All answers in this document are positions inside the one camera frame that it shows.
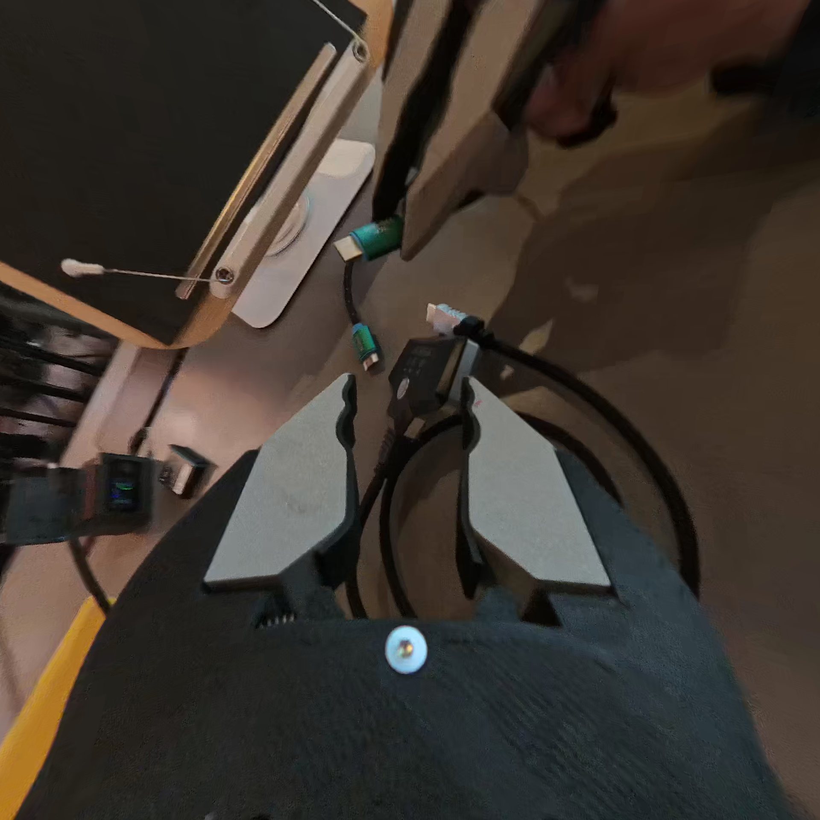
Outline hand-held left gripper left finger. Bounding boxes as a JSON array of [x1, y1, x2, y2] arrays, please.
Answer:
[[204, 375, 361, 592]]

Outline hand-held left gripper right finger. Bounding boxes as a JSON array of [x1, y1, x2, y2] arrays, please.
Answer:
[[457, 378, 612, 601]]

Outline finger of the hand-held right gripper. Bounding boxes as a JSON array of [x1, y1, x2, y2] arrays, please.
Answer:
[[373, 0, 478, 222], [400, 0, 565, 260]]

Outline thin black cable green plugs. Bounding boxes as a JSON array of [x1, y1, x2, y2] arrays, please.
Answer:
[[333, 214, 406, 374]]

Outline black hdmi switch box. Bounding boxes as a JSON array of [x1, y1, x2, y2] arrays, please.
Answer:
[[386, 333, 483, 438]]

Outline thick black braided hdmi cable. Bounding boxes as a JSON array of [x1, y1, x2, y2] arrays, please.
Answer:
[[378, 303, 700, 619]]

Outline person's right hand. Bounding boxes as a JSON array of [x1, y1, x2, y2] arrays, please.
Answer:
[[527, 0, 809, 137]]

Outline small black battery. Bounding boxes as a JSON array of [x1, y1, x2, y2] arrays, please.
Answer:
[[158, 444, 214, 499]]

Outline black power bank with display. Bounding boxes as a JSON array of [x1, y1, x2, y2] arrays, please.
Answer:
[[0, 450, 159, 547]]

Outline wooden board with black panel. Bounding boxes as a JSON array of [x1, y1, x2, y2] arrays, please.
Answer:
[[0, 0, 393, 350]]

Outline yellow plastic bin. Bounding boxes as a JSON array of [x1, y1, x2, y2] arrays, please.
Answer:
[[0, 596, 117, 820]]

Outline wire arm with white tip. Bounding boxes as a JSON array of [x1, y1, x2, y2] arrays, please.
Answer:
[[313, 0, 371, 62], [61, 258, 236, 284]]

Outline black switch output cable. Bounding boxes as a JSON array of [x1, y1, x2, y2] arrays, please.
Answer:
[[346, 416, 417, 619]]

